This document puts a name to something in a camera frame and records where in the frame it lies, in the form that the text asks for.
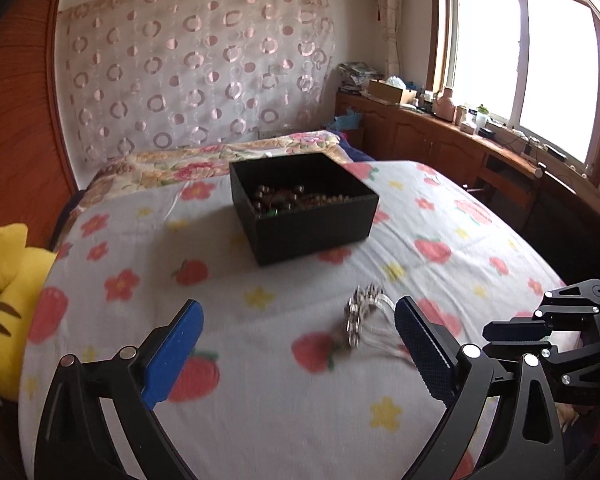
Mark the pink bottle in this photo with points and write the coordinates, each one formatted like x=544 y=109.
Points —
x=445 y=106

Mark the black jewelry box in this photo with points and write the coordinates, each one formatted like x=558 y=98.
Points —
x=310 y=235

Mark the sheer circle-patterned wall curtain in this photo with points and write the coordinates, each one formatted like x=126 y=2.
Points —
x=195 y=70

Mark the beige window curtain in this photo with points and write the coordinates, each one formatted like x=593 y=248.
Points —
x=390 y=15

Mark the green capped bottle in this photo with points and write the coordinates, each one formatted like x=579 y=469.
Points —
x=481 y=117

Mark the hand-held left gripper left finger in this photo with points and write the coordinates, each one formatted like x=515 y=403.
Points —
x=175 y=355

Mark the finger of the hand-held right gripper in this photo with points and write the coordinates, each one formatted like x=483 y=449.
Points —
x=520 y=349
x=515 y=330

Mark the brown wooden wardrobe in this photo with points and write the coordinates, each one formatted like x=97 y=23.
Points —
x=20 y=135

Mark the cardboard box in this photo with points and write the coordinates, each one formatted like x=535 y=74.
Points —
x=387 y=91

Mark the floral quilt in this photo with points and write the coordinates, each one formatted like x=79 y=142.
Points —
x=180 y=165

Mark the silver hair comb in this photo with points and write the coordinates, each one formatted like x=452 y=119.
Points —
x=362 y=310

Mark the pile of newspapers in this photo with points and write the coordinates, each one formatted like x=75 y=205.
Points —
x=357 y=75

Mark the yellow striped plush toy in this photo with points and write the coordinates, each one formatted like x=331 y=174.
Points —
x=10 y=300

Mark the long wooden cabinet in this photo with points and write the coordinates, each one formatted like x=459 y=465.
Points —
x=430 y=145

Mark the blue bag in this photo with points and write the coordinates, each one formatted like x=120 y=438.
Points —
x=347 y=122

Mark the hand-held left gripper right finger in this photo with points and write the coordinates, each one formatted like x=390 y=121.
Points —
x=425 y=355

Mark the wooden framed window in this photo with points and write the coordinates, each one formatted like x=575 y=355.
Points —
x=520 y=60

